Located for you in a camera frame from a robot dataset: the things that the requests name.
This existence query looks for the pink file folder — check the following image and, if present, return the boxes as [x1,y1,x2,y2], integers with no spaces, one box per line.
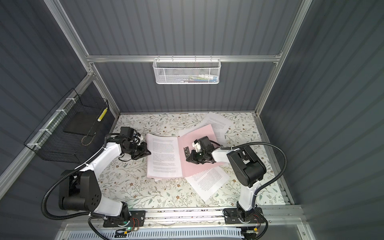
[147,125,228,179]

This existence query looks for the printed paper sheet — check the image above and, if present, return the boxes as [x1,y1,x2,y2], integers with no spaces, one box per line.
[147,134,183,179]
[179,112,232,145]
[186,167,230,202]

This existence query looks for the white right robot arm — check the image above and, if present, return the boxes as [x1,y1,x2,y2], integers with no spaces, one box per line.
[183,136,267,223]

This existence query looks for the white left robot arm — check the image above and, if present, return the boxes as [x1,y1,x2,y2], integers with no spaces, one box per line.
[59,127,151,226]

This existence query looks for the printed paper sheet front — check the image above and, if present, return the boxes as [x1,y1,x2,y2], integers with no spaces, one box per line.
[186,167,230,202]

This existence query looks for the yellow marker pen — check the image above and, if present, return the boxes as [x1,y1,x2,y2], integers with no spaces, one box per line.
[97,107,109,122]

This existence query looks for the pens in white basket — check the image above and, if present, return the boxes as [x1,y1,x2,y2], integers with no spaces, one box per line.
[174,75,219,84]

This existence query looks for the white ventilation grille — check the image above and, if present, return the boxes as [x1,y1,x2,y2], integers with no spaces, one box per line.
[66,227,244,240]

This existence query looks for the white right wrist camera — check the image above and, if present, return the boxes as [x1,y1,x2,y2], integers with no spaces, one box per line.
[192,140,202,152]

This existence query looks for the black wire mesh basket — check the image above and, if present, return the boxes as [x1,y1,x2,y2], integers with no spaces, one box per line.
[24,89,109,164]

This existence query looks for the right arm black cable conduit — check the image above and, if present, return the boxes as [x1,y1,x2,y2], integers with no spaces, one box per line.
[220,141,288,240]

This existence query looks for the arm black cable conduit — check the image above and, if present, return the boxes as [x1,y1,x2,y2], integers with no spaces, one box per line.
[40,133,121,240]
[220,141,288,240]

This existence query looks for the white wire mesh basket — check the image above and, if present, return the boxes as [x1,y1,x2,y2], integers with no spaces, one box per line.
[153,59,222,85]

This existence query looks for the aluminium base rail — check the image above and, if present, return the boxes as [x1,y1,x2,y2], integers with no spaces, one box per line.
[56,205,316,240]

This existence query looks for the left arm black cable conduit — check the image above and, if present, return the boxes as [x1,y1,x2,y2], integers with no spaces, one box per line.
[40,133,121,240]

